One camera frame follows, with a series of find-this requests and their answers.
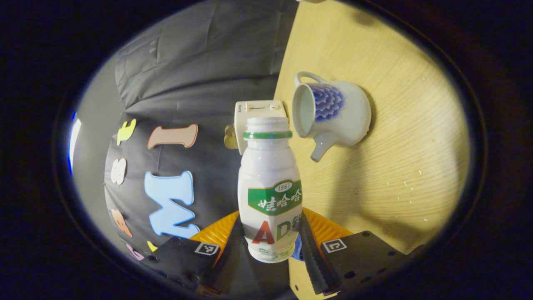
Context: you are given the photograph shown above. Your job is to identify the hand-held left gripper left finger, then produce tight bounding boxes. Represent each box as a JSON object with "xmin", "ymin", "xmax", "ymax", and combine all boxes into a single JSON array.
[{"xmin": 144, "ymin": 210, "xmax": 244, "ymax": 297}]

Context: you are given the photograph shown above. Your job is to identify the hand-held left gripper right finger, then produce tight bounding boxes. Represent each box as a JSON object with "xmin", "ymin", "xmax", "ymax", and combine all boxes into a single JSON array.
[{"xmin": 298, "ymin": 207, "xmax": 426, "ymax": 296}]

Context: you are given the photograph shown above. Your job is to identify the white water bottle green label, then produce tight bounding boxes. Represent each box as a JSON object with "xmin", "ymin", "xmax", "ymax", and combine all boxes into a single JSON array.
[{"xmin": 237, "ymin": 117, "xmax": 304, "ymax": 264}]

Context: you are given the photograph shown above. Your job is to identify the white blue-patterned teacup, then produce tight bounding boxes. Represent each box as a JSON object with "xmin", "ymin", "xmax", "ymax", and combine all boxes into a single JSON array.
[{"xmin": 291, "ymin": 71, "xmax": 372, "ymax": 163}]

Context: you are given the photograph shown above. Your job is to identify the toast slices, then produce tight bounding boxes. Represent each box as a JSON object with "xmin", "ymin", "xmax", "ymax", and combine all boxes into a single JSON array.
[{"xmin": 224, "ymin": 124, "xmax": 239, "ymax": 150}]

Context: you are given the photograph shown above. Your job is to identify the white toaster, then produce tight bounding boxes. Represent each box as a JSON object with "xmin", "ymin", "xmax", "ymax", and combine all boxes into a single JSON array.
[{"xmin": 234, "ymin": 100, "xmax": 288, "ymax": 156}]

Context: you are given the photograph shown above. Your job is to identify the black backdrop cloth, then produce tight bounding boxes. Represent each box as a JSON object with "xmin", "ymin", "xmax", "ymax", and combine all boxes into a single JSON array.
[{"xmin": 104, "ymin": 0, "xmax": 299, "ymax": 264}]

